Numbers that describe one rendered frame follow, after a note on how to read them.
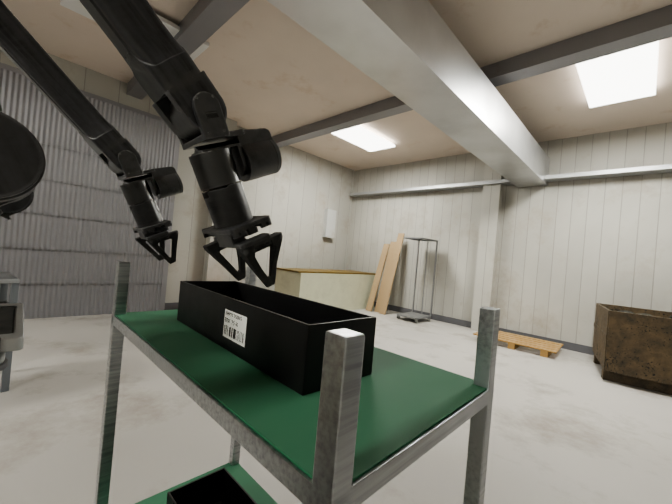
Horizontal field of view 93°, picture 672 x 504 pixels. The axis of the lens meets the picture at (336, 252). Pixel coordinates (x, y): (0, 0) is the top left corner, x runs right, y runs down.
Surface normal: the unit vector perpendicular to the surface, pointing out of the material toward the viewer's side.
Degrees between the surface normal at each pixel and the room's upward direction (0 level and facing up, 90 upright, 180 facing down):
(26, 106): 90
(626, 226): 90
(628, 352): 90
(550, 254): 90
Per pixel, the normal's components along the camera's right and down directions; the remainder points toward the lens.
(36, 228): 0.72, 0.06
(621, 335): -0.56, -0.06
